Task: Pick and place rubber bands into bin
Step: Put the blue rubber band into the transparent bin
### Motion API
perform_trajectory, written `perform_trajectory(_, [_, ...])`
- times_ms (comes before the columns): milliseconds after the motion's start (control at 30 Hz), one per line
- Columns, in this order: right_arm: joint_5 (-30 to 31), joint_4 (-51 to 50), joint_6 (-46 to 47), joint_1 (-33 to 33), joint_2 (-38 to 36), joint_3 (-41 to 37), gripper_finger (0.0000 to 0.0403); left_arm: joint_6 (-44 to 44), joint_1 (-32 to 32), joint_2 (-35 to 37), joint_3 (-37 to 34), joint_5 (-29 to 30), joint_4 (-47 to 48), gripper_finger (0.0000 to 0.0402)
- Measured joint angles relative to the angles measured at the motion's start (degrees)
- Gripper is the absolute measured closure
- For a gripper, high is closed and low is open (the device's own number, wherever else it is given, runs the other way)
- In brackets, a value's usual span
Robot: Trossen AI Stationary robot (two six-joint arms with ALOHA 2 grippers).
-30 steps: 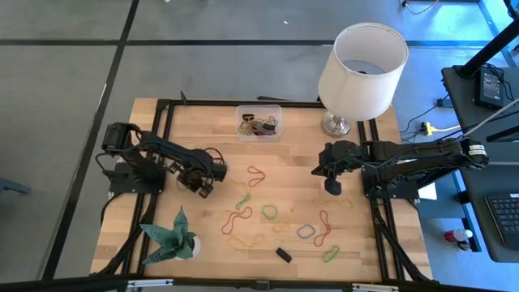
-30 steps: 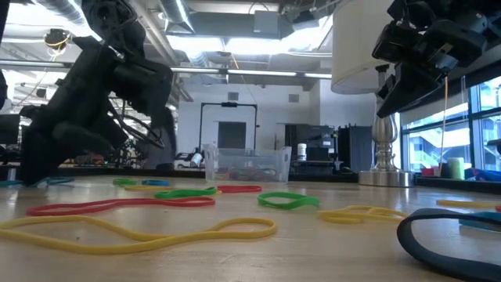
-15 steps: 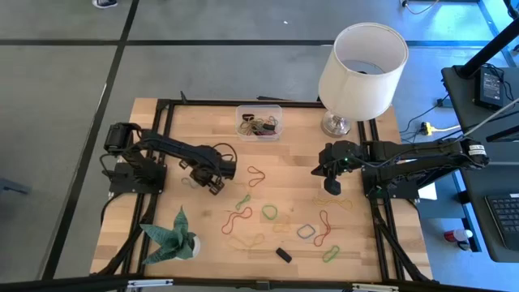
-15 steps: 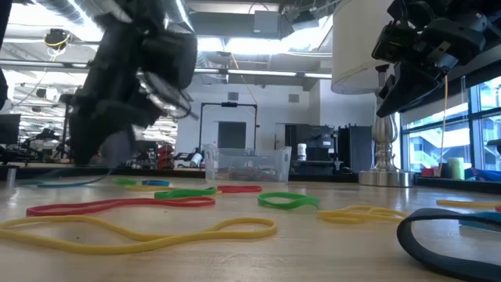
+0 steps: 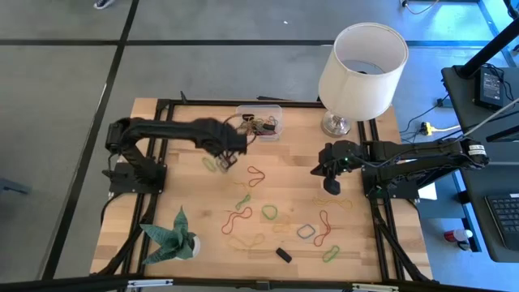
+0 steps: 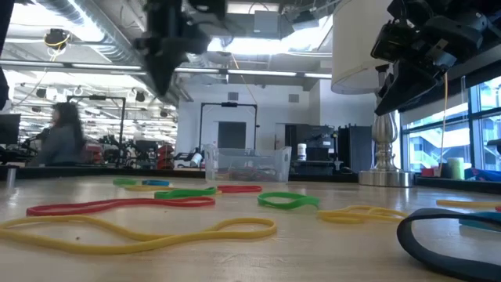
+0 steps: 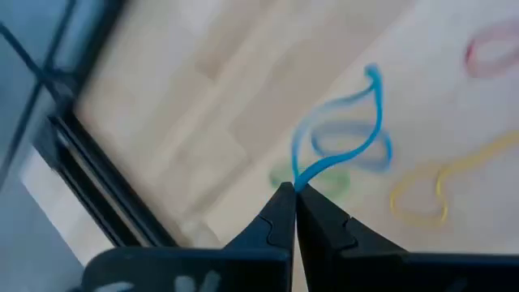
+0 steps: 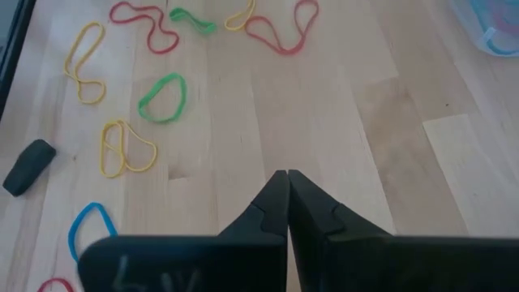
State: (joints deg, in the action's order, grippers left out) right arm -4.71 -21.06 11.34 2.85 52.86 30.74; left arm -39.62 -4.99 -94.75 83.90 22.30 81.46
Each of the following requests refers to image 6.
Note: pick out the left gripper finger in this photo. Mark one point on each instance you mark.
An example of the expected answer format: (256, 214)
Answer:
(171, 76)
(159, 76)

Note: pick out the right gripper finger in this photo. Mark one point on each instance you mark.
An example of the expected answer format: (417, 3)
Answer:
(386, 86)
(411, 88)

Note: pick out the blue rubber band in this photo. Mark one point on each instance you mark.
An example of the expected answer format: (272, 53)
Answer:
(485, 223)
(156, 183)

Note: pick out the green rubber band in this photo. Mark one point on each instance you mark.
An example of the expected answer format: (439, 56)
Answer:
(180, 193)
(125, 181)
(303, 201)

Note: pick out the long red rubber band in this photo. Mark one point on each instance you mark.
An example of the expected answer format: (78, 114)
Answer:
(129, 203)

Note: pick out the wide black rubber band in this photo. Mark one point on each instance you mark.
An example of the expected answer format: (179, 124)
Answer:
(405, 239)

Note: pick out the long yellow rubber band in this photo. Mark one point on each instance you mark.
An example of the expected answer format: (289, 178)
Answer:
(117, 249)

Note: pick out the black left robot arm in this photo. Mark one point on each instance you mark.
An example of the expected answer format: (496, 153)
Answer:
(164, 15)

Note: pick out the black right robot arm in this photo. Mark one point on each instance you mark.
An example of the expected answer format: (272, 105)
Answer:
(477, 15)

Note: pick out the clear plastic bin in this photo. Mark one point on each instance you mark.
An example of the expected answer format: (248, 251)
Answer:
(250, 160)

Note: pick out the white shade silver table lamp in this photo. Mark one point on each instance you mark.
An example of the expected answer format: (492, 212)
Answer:
(352, 47)

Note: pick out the long ceiling light strip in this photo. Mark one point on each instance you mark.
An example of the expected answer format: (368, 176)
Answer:
(105, 66)
(274, 73)

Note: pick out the black cabinet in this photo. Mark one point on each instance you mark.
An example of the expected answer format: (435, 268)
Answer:
(354, 149)

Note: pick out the red stacked bins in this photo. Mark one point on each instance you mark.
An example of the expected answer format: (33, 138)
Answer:
(166, 156)

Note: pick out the red box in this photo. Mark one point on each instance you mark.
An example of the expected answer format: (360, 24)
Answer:
(428, 172)

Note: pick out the white paper roll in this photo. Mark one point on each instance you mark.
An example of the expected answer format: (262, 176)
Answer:
(195, 158)

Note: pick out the yellow-green cup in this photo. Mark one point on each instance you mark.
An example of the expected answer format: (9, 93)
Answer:
(455, 168)

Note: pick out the dark grey cabinet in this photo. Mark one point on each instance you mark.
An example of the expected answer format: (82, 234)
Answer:
(309, 137)

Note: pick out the white ceiling box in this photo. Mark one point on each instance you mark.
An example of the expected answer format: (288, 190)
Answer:
(266, 21)

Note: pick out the white canister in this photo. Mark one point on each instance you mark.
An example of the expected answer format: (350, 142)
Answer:
(301, 151)

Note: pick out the blue item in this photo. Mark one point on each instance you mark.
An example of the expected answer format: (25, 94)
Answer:
(485, 174)

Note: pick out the person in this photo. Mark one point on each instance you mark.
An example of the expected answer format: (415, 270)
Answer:
(62, 137)

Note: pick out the black monitor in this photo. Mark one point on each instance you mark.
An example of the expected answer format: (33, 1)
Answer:
(9, 129)

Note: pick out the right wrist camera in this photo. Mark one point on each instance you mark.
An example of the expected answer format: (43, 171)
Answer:
(391, 39)

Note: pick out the silver ceiling air duct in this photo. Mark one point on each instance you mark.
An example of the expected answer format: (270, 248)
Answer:
(109, 39)

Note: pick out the black metal gantry frame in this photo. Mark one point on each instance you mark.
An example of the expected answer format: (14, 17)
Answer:
(94, 97)
(229, 104)

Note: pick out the wall air vent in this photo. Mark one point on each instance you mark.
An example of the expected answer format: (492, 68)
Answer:
(293, 98)
(233, 96)

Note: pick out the black aluminium table frame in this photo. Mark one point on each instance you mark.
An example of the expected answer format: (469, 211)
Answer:
(117, 172)

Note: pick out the silver metal post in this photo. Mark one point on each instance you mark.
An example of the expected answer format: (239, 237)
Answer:
(11, 178)

